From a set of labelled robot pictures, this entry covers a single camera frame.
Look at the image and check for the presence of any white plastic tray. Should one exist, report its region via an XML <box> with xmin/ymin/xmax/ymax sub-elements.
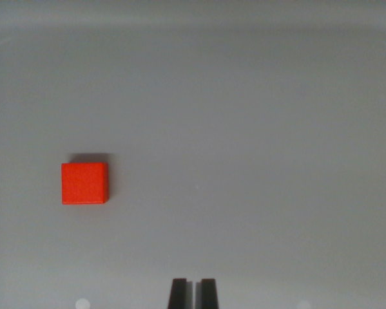
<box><xmin>0</xmin><ymin>0</ymin><xmax>386</xmax><ymax>309</ymax></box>

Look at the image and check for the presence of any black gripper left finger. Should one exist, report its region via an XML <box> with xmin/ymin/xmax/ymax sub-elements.
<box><xmin>168</xmin><ymin>278</ymin><xmax>194</xmax><ymax>309</ymax></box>

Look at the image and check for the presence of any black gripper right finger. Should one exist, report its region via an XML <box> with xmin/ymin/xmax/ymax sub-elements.
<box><xmin>195</xmin><ymin>278</ymin><xmax>220</xmax><ymax>309</ymax></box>

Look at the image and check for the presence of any red wooden block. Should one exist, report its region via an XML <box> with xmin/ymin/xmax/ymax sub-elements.
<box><xmin>61</xmin><ymin>162</ymin><xmax>110</xmax><ymax>205</ymax></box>

